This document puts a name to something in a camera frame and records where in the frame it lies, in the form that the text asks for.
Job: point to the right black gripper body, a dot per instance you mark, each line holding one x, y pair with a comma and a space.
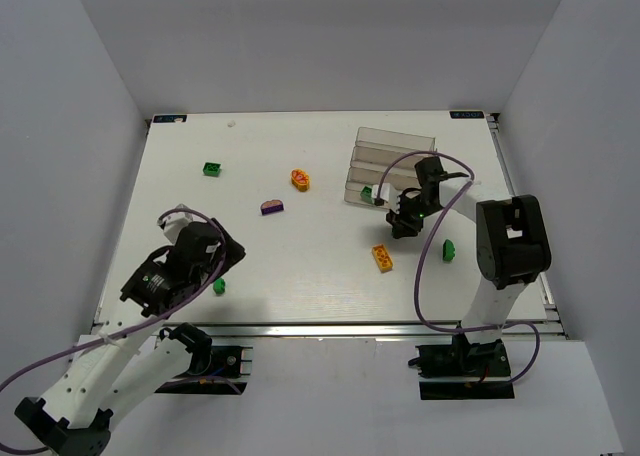
403, 218

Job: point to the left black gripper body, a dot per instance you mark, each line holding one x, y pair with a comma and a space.
228, 251

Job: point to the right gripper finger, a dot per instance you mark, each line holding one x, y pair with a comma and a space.
397, 224
410, 228

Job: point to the small green lego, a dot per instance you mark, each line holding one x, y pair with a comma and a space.
219, 286

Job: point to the green square lego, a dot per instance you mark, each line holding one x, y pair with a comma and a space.
366, 195

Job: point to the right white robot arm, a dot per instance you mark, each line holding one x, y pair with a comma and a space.
511, 245

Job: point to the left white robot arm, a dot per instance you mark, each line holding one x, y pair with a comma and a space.
109, 377

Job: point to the yellow rectangular lego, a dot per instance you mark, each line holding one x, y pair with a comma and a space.
382, 258

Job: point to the green rounded lego right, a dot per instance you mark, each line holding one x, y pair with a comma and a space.
448, 251

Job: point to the purple rounded lego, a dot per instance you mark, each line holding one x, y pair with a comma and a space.
271, 206

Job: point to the clear tiered container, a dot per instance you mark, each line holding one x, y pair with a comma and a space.
374, 150

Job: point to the green lego far left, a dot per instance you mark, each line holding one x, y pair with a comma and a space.
211, 169

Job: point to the orange rounded lego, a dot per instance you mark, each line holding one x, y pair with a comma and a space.
300, 179

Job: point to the right blue label sticker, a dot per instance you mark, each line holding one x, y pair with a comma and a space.
466, 114

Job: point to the blue label sticker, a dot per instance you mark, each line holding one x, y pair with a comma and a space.
466, 114
169, 118

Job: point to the left blue label sticker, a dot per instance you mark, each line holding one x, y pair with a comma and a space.
169, 118

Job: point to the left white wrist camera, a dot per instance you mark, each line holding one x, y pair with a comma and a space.
174, 222

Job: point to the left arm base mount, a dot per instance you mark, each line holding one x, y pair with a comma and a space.
225, 371

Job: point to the aluminium table rail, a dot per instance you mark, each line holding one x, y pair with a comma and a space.
550, 328

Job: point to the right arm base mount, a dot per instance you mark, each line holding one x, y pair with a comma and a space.
460, 371

